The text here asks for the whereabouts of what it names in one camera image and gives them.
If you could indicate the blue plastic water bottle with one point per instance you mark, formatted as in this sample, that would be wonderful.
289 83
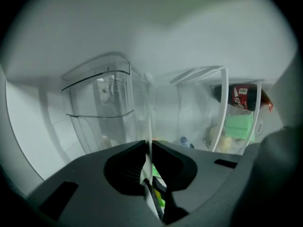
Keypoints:
185 141

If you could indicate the brown egg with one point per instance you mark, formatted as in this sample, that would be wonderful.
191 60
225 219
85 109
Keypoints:
156 139

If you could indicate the white fridge lamp cover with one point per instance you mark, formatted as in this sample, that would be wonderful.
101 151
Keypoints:
260 128

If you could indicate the green plastic container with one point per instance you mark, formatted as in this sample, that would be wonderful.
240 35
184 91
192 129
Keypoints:
239 126

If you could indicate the dark cola bottle red label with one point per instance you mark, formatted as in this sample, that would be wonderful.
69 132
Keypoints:
241 98

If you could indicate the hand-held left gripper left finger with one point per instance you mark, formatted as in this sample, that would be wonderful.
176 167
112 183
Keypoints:
94 185

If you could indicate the white refrigerator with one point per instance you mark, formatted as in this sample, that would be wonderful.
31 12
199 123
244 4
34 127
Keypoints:
118 32

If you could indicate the clear bag of yellow fruit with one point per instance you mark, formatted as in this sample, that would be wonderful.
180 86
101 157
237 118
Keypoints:
227 143

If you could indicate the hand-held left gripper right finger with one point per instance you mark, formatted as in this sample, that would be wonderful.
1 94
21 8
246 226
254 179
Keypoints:
203 174

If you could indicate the clear crisper drawer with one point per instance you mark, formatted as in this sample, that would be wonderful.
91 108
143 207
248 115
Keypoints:
106 98

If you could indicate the clear fridge door shelf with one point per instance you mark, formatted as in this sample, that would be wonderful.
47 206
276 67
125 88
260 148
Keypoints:
223 103

